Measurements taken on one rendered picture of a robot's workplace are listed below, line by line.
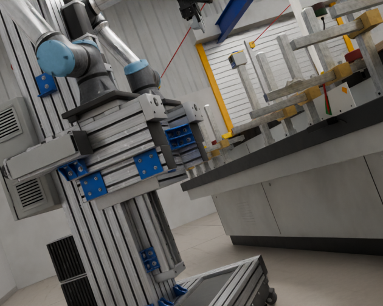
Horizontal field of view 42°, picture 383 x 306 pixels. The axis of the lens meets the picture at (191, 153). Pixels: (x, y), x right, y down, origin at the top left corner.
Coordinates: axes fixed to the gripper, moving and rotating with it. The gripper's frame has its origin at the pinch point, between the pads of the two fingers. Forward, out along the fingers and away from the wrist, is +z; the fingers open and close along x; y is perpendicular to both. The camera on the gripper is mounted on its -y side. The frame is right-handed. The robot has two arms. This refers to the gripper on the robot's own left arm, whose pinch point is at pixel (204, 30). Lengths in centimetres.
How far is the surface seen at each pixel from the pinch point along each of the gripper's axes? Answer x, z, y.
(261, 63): -8.6, 24.2, -18.4
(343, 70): 39, 47, -50
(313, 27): 33, 27, -46
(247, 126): 5, 51, -3
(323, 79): 40, 48, -42
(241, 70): -30.8, 19.4, -4.8
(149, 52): -718, -212, 250
